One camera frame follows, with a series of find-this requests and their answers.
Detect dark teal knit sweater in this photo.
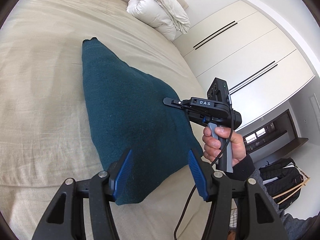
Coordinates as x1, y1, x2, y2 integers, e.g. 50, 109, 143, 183
82, 38, 202, 205

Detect right forearm grey sleeve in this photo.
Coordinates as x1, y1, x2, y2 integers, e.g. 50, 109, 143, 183
227, 152, 319, 239

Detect wire basket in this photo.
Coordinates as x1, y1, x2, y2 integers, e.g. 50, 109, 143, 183
227, 200, 238, 240

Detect white wardrobe with black handles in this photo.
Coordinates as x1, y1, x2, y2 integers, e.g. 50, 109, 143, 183
174, 1, 314, 127

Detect black backpack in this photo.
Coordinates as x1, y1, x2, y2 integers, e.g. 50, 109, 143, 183
259, 158, 308, 210

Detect beige bed sheet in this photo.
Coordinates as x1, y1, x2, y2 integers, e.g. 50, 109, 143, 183
1, 0, 204, 239

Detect white folded duvet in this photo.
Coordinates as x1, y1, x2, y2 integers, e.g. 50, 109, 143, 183
126, 0, 190, 41

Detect black camera box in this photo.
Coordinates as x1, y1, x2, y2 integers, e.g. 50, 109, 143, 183
207, 77, 231, 105

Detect wooden sticks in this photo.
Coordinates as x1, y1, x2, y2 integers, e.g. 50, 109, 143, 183
272, 177, 310, 204

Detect dark wall shelf niche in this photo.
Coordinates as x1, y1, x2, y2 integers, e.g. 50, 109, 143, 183
243, 109, 309, 154

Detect person's right hand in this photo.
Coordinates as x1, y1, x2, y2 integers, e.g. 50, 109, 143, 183
202, 126, 248, 168

